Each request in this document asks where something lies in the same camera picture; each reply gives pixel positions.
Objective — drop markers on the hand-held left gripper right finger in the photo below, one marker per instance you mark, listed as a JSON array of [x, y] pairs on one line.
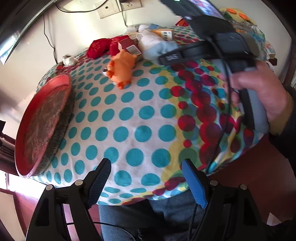
[[194, 186]]

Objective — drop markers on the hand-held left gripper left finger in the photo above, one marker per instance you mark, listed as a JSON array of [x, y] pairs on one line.
[[100, 183]]

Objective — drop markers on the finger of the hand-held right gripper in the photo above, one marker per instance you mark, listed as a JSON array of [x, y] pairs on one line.
[[175, 56]]

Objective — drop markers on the light blue sock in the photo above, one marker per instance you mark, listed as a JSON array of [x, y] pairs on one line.
[[159, 51]]

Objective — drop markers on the orange barcode box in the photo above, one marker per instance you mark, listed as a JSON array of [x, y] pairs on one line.
[[164, 34]]

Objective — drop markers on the white sock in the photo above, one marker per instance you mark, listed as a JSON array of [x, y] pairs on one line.
[[146, 39]]

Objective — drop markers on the dark red box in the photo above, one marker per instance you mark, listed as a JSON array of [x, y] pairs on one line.
[[130, 47]]

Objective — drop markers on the orange toy pig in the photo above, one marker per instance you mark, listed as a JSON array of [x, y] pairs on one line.
[[121, 67]]

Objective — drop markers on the plain red sock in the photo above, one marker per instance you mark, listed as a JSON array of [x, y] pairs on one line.
[[113, 46]]

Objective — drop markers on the red sock with gold embroidery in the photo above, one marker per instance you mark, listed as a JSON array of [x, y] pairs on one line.
[[97, 48]]

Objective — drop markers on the round red tray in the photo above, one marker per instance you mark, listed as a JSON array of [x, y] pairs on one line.
[[41, 120]]

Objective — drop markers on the person's right hand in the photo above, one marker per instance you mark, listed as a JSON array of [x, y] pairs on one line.
[[270, 92]]

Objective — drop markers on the yellow knitted item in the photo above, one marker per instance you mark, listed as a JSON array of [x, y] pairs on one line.
[[238, 15]]

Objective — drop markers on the red foil packet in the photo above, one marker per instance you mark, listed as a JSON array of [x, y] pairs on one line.
[[182, 23]]

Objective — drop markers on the clear plastic bags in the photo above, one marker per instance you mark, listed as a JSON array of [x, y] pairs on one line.
[[259, 39]]

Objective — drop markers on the crumpled white tissue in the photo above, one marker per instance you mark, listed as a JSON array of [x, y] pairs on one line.
[[136, 28]]

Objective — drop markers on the person's jeans legs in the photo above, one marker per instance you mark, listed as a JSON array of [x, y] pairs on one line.
[[143, 220]]

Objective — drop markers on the polka dot blanket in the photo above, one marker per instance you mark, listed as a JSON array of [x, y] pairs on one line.
[[138, 115]]

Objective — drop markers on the dark wooden furniture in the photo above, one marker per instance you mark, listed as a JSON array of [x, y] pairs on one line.
[[5, 148]]

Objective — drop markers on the crumpled tissue with plastic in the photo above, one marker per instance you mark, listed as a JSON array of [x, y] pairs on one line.
[[69, 60]]

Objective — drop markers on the monitor with silver edge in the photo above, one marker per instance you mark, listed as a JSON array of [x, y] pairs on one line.
[[16, 30]]

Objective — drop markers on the white wall socket plate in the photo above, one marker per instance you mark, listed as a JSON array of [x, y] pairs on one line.
[[131, 4]]

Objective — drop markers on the beige wall socket plate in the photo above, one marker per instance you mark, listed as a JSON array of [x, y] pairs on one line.
[[108, 10]]

